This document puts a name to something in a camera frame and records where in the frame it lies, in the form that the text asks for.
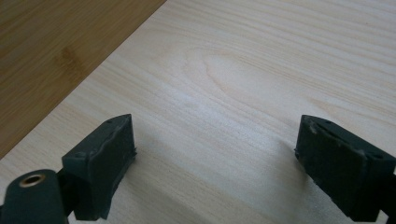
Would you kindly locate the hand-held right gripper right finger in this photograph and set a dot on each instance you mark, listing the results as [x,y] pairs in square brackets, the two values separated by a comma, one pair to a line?
[339,168]

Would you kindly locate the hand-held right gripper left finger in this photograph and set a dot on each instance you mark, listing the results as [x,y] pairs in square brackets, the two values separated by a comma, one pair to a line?
[102,168]

